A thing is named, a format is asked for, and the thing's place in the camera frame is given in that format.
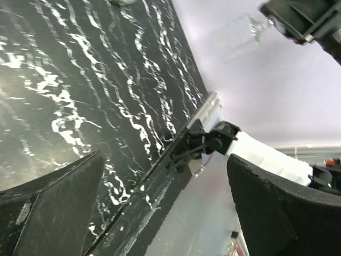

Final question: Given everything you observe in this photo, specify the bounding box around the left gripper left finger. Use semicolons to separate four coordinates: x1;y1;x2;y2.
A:
1;150;104;255

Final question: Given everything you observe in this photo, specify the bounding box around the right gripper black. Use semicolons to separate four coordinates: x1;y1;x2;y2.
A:
259;0;340;63

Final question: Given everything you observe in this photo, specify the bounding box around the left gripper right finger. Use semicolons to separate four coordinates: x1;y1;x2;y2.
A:
226;154;340;255

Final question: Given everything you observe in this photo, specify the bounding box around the clear glass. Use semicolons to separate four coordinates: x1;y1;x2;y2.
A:
224;13;274;63

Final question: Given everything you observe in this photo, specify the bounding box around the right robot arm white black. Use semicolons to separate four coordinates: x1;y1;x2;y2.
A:
193;1;340;195

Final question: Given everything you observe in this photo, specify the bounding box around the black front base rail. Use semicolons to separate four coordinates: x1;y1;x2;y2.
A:
85;119;205;255

